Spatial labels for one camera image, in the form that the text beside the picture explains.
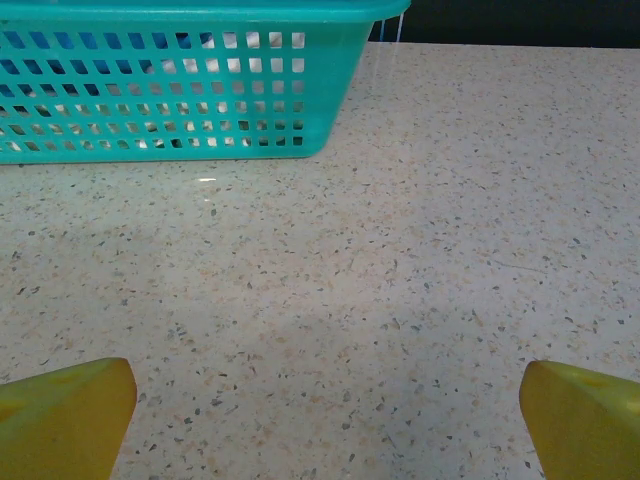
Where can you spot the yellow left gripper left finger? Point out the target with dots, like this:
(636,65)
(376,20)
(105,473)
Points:
(60,425)

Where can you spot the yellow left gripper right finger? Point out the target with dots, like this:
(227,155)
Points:
(585,430)

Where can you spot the blue t-shirt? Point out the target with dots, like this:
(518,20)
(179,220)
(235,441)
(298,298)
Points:
(64,40)

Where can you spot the white t-shirt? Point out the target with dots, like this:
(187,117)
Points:
(255,64)

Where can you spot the teal plastic basket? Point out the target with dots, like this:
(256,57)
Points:
(330,90)

